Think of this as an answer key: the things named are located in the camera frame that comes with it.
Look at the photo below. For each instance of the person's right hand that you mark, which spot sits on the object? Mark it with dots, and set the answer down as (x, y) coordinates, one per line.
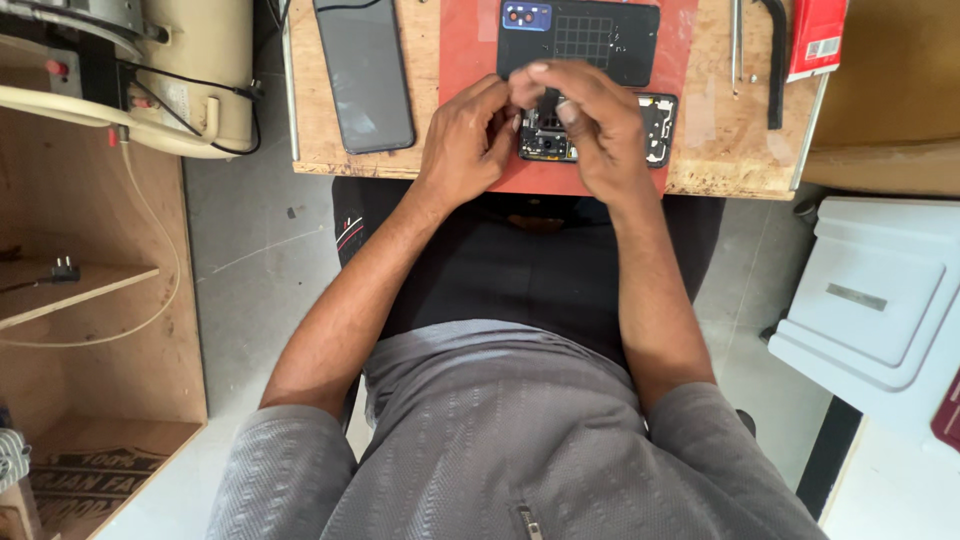
(611, 135)

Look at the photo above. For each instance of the person's left hand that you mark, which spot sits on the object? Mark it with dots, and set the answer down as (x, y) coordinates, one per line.
(461, 142)

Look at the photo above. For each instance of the person's right fingers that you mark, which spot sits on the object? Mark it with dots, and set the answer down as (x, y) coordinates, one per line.
(541, 79)

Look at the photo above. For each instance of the person's left fingers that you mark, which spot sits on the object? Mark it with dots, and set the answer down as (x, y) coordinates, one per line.
(501, 112)

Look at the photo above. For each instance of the black phone chassis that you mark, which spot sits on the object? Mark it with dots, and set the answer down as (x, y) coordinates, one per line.
(660, 127)

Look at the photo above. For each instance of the red work mat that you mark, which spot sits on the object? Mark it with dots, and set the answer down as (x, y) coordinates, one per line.
(465, 60)

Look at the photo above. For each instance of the black phone back cover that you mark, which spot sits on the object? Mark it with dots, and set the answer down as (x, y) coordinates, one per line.
(600, 37)

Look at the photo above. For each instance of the black trousers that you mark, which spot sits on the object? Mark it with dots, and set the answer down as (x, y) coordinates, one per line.
(510, 270)

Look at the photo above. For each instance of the metal tweezers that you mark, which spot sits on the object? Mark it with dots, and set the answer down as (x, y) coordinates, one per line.
(737, 45)

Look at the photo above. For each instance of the metal rod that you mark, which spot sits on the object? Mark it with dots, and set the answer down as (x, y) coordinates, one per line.
(289, 82)

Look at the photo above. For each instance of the black pry tool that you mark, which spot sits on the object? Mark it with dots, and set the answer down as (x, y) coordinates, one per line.
(777, 67)

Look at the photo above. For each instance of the red cardboard box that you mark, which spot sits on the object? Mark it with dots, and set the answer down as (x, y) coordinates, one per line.
(816, 34)

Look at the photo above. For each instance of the cream air compressor tank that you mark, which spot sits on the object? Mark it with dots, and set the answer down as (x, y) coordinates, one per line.
(195, 60)

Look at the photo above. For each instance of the grey textured shirt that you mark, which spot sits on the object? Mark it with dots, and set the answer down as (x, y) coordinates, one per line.
(495, 450)

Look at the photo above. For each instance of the brown cardboard carton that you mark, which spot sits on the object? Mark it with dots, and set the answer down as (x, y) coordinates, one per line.
(892, 82)

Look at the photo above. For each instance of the white plastic stool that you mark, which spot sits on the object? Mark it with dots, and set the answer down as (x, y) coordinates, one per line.
(874, 300)

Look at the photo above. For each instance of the black power plug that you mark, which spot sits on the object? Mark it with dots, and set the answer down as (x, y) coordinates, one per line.
(66, 271)

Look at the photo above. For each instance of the wooden shelf unit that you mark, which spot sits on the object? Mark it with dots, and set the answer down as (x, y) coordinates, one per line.
(97, 375)

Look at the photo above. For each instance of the maroon case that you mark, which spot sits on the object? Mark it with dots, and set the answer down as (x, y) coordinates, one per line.
(949, 416)

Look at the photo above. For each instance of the printed cardboard sheet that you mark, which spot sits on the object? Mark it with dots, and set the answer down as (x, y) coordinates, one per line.
(90, 487)

